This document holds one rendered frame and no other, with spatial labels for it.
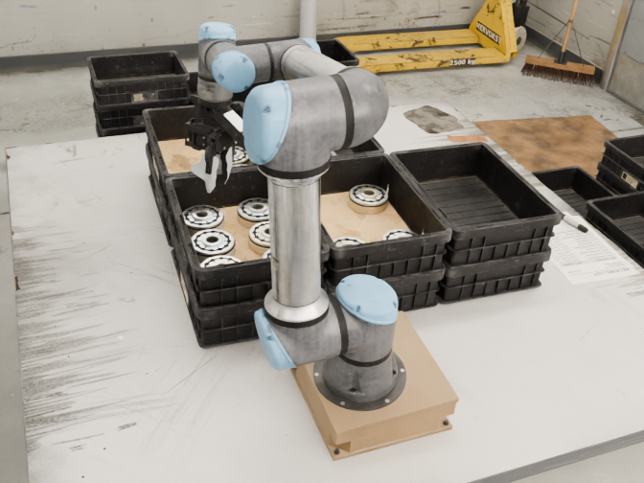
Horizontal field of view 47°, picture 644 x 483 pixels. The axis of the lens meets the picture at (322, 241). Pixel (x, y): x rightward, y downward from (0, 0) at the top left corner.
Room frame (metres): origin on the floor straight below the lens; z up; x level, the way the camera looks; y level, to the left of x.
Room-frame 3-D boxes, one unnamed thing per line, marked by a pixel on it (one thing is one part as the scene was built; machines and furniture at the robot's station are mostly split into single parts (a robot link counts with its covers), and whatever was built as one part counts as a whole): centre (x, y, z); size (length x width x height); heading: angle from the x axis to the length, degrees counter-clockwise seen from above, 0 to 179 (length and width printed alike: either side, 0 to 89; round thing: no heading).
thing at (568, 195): (2.63, -1.02, 0.26); 0.40 x 0.30 x 0.23; 23
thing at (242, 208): (1.57, 0.17, 0.86); 0.10 x 0.10 x 0.01
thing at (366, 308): (1.08, -0.09, 0.96); 0.13 x 0.12 x 0.14; 114
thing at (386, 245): (1.56, -0.09, 0.92); 0.40 x 0.30 x 0.02; 21
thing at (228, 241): (1.42, 0.26, 0.86); 0.10 x 0.10 x 0.01
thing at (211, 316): (1.45, 0.19, 0.76); 0.40 x 0.30 x 0.12; 21
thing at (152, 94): (3.08, 0.86, 0.37); 0.40 x 0.30 x 0.45; 113
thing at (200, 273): (1.45, 0.19, 0.92); 0.40 x 0.30 x 0.02; 21
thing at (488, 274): (1.67, -0.37, 0.76); 0.40 x 0.30 x 0.12; 21
